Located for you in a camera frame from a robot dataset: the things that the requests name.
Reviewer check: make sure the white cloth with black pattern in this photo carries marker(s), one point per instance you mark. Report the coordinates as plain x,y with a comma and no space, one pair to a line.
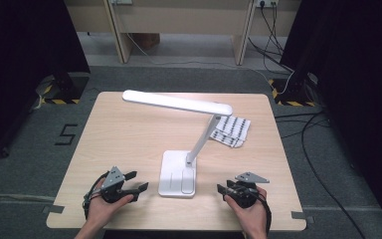
233,129

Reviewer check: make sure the beige wooden desk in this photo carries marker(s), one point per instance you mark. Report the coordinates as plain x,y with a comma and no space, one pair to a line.
179,16

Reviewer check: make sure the grey tape piece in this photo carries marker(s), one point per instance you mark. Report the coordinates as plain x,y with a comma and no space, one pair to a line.
302,216
54,209

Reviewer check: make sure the brown cardboard box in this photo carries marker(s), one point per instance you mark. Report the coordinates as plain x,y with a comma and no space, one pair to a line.
147,40

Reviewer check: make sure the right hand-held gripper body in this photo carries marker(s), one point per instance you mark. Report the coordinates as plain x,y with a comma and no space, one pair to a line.
243,194

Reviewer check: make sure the person's right hand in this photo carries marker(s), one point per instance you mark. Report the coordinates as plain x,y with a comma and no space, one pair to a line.
253,215

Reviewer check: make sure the black curtain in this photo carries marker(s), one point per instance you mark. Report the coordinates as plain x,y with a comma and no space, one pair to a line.
354,83
20,66

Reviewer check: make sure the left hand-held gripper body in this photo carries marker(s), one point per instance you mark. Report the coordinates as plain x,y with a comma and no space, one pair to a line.
113,186

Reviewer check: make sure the white power strip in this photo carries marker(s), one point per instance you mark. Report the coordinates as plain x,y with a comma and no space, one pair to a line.
267,2

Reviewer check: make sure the stand base with hazard tape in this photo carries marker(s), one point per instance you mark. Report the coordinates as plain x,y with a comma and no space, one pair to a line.
295,94
63,89

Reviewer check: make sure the person's left hand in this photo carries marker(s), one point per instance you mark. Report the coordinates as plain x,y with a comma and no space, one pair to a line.
102,210

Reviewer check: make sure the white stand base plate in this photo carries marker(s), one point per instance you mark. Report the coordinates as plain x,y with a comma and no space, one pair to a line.
177,174

